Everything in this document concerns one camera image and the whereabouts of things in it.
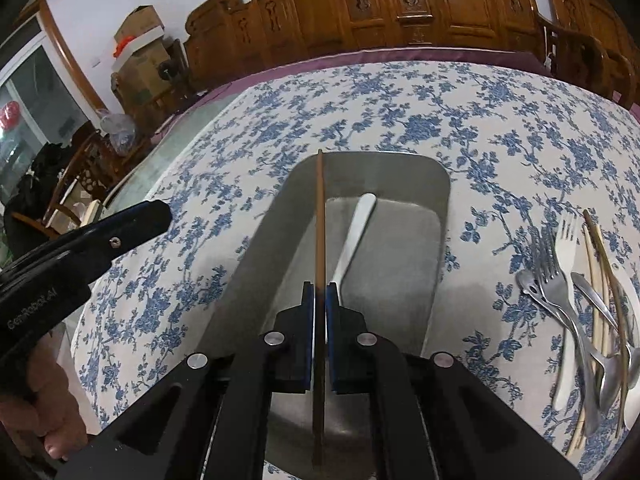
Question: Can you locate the glass door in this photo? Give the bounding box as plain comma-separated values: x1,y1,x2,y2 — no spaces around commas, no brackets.
0,0,108,201

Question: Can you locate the large brown cardboard box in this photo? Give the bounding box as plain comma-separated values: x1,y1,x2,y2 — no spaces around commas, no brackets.
111,40,176,121

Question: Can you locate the white flat cardboard box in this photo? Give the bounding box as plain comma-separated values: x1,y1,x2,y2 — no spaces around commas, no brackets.
111,27,166,68

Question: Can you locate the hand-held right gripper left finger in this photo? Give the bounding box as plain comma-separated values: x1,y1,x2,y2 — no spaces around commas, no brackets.
52,282,317,480

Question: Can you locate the brown wooden chopstick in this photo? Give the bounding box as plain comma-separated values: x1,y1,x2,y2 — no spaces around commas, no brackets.
312,149,327,467
582,209,632,437

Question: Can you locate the blue floral tablecloth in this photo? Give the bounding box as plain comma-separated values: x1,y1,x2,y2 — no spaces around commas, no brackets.
70,57,640,480

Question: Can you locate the clear plastic bag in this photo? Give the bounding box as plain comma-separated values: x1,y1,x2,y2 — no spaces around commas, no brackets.
96,109,137,155

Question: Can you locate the person's left hand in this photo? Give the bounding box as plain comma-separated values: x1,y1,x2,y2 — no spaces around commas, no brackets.
0,332,90,462

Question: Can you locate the metal fork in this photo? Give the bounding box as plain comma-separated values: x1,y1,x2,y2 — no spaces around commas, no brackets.
535,230,601,436

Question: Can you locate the wooden chair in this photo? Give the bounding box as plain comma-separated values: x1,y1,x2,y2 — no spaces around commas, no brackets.
10,130,136,241

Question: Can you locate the small brown cardboard box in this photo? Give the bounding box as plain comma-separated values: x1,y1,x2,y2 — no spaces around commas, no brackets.
114,6,166,46

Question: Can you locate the white plastic knife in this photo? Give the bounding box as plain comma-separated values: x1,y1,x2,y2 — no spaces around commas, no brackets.
327,193,377,288

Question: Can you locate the black clothes pile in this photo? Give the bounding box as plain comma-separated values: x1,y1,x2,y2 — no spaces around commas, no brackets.
27,141,71,201

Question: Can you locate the red round decoration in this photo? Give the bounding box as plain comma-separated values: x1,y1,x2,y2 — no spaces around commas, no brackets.
0,101,23,133

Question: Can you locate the purple tablecloth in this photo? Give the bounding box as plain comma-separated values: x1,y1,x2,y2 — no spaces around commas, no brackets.
150,46,556,136

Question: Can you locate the metal spoon with smiley handle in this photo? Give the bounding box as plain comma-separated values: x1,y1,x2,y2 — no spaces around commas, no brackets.
516,269,627,411

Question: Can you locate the dark wooden armchair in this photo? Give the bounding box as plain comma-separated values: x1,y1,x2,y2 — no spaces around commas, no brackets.
537,14,640,108

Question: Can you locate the metal tray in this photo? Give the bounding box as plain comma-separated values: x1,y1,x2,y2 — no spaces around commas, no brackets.
192,151,452,473

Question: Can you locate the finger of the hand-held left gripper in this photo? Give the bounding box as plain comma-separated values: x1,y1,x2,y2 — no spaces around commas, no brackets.
70,200,172,281

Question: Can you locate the white plastic fork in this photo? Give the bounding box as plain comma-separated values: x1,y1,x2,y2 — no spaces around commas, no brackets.
552,214,583,413

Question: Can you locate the short carved wooden bench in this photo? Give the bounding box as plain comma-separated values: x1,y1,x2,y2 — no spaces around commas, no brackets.
544,0,640,61

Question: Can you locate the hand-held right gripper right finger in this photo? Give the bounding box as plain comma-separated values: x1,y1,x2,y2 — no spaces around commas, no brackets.
326,282,583,480

